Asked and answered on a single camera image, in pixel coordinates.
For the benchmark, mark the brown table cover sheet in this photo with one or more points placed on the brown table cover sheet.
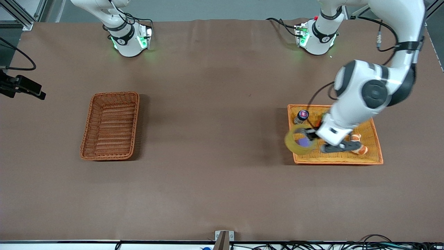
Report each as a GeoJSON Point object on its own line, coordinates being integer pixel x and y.
{"type": "Point", "coordinates": [222, 180]}

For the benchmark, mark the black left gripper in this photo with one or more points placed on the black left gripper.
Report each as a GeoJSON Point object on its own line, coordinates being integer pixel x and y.
{"type": "Point", "coordinates": [309, 134]}

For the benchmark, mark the orange yellow wicker basket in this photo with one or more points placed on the orange yellow wicker basket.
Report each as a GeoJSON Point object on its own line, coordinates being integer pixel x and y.
{"type": "Point", "coordinates": [347, 158]}

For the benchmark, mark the metal bracket at table edge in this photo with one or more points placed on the metal bracket at table edge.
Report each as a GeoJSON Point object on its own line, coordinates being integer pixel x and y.
{"type": "Point", "coordinates": [223, 239]}

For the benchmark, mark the brown wicker basket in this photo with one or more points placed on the brown wicker basket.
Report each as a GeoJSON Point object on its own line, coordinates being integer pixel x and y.
{"type": "Point", "coordinates": [111, 128]}

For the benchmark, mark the purple foam cube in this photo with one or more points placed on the purple foam cube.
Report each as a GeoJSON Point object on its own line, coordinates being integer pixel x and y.
{"type": "Point", "coordinates": [303, 142]}

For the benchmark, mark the small jar with printed lid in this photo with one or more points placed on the small jar with printed lid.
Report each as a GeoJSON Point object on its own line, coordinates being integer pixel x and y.
{"type": "Point", "coordinates": [301, 117]}

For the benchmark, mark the toy croissant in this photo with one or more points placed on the toy croissant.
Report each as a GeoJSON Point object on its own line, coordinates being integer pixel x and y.
{"type": "Point", "coordinates": [363, 150]}

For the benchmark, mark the aluminium frame profile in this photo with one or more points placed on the aluminium frame profile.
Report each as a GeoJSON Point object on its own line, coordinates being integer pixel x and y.
{"type": "Point", "coordinates": [24, 19]}

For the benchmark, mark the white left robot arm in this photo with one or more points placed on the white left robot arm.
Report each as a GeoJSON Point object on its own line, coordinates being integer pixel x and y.
{"type": "Point", "coordinates": [364, 93]}

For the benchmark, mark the clear yellowish tape roll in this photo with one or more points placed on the clear yellowish tape roll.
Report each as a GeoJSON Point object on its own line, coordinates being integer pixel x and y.
{"type": "Point", "coordinates": [290, 146]}

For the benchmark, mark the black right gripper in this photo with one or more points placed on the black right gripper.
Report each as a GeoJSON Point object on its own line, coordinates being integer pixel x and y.
{"type": "Point", "coordinates": [7, 86]}

